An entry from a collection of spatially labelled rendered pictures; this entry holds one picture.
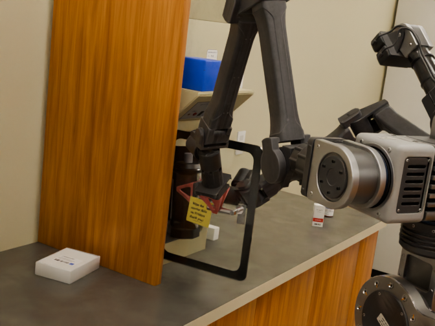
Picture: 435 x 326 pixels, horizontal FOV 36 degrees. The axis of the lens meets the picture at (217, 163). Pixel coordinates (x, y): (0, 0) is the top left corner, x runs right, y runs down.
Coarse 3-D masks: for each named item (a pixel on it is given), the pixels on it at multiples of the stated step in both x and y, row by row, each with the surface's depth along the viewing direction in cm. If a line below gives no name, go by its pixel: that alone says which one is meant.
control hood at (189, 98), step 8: (240, 88) 218; (184, 96) 192; (192, 96) 191; (200, 96) 191; (208, 96) 195; (240, 96) 211; (248, 96) 215; (184, 104) 193; (192, 104) 193; (240, 104) 218; (184, 112) 196
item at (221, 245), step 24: (240, 144) 188; (192, 168) 195; (240, 168) 189; (192, 192) 196; (240, 192) 190; (168, 216) 201; (216, 216) 194; (240, 216) 190; (168, 240) 202; (192, 240) 199; (216, 240) 195; (240, 240) 191; (192, 264) 200; (216, 264) 196; (240, 264) 192
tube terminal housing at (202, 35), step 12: (192, 24) 200; (204, 24) 205; (216, 24) 210; (228, 24) 216; (192, 36) 201; (204, 36) 206; (216, 36) 212; (192, 48) 202; (204, 48) 207; (216, 48) 213; (192, 120) 210
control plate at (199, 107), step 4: (196, 104) 195; (200, 104) 197; (204, 104) 198; (192, 108) 196; (196, 108) 198; (200, 108) 200; (204, 108) 202; (188, 112) 197; (192, 112) 199; (196, 112) 201; (200, 112) 203; (204, 112) 205; (184, 116) 199; (188, 116) 201; (192, 116) 203; (196, 116) 205; (200, 116) 207
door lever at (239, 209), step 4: (208, 208) 189; (220, 208) 187; (224, 208) 187; (228, 208) 187; (236, 208) 189; (240, 208) 190; (220, 212) 188; (224, 212) 187; (228, 212) 186; (232, 212) 185; (236, 212) 187; (240, 212) 190
